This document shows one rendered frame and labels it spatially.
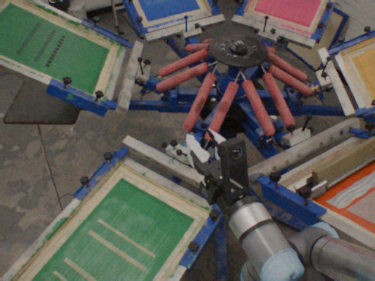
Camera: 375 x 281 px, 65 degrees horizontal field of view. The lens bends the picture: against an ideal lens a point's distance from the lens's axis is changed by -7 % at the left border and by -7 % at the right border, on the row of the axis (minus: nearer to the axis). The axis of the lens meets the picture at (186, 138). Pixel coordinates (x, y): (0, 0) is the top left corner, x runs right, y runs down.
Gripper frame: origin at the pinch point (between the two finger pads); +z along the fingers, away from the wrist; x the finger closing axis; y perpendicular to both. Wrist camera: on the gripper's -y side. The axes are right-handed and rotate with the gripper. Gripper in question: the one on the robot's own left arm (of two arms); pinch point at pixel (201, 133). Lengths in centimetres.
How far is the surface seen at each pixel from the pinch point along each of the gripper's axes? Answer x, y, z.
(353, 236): 39, 25, -30
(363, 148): 75, 28, -3
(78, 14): 25, 135, 360
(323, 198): 52, 39, -11
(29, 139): -58, 176, 192
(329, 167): 56, 31, -4
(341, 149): 81, 41, 6
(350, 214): 51, 32, -22
